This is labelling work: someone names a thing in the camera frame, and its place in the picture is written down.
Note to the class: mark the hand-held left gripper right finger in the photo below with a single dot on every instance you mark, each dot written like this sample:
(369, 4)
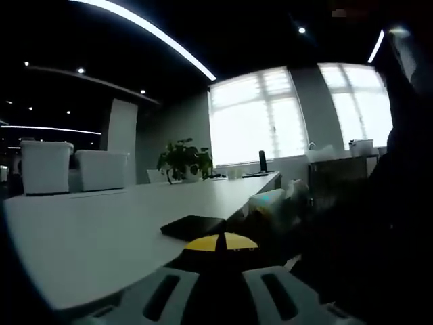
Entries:
(297, 298)

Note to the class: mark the wide bright window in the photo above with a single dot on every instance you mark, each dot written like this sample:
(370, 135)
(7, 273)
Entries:
(257, 122)

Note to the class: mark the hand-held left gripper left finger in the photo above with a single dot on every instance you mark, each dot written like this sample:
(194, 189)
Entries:
(135, 298)

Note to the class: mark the clear plastic container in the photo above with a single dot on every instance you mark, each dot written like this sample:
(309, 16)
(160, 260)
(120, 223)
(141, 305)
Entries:
(362, 148)

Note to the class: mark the curved metal faucet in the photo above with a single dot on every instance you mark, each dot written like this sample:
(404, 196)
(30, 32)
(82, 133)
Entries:
(311, 146)

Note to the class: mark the black fixed fixture clamp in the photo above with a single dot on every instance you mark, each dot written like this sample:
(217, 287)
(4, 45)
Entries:
(189, 227)

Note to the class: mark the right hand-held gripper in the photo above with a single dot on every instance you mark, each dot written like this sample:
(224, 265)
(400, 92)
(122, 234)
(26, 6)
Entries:
(270, 203)

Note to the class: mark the metal sink counter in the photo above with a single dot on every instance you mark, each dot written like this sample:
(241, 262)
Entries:
(338, 176)

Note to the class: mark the black cylindrical bottle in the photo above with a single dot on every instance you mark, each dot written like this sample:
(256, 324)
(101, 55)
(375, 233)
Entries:
(262, 162)

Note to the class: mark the low white storage box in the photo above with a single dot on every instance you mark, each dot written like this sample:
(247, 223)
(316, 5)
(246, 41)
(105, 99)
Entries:
(101, 171)

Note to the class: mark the tall white storage box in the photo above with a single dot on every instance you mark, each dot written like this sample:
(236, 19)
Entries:
(45, 169)

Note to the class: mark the white desk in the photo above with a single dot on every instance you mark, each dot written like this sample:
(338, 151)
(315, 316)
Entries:
(101, 230)

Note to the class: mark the narrow bright window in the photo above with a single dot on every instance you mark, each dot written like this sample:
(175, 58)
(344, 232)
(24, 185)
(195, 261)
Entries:
(358, 108)

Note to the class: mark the green potted plant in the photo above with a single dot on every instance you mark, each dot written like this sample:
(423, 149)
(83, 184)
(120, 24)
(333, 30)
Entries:
(184, 159)

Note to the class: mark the dark flat pad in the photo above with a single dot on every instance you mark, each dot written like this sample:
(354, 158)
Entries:
(257, 174)

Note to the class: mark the long ceiling light strip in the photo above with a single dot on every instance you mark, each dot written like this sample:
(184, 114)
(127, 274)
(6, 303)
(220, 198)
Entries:
(152, 30)

